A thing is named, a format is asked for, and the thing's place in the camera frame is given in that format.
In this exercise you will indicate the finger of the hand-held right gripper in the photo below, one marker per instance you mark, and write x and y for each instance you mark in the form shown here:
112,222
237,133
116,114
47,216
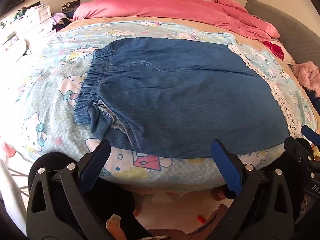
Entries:
310,134
297,150

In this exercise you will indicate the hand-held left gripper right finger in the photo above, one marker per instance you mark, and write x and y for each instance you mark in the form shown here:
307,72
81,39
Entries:
226,166

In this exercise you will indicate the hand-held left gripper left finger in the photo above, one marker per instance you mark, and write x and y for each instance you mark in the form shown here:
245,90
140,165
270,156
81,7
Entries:
96,160

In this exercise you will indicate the blue denim pants lace hem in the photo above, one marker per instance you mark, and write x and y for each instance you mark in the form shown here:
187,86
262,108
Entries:
175,92

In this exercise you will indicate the pink fluffy garment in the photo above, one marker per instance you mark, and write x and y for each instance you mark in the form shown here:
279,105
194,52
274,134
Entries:
308,76

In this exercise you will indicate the small orange red item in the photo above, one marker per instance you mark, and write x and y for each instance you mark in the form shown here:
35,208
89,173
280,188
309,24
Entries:
200,219

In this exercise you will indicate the cartoon printed blue blanket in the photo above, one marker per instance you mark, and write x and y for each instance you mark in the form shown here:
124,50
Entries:
47,90

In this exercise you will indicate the red cloth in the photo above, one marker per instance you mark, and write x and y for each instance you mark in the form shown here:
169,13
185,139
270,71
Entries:
275,48

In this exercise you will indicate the grey padded headboard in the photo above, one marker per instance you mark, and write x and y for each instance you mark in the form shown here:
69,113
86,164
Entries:
287,22

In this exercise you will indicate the tan bed sheet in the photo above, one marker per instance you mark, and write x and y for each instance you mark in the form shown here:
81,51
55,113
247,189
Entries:
107,20

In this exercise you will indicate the purple cloth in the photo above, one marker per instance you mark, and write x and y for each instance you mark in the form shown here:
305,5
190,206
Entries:
58,19

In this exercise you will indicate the white drawer cabinet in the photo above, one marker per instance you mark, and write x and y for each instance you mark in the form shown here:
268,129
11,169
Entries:
30,26

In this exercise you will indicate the dark clothes heap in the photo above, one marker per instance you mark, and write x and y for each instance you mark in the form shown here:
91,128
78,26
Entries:
70,7

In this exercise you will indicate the pink duvet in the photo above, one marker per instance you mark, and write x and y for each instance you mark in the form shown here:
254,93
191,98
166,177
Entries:
162,7

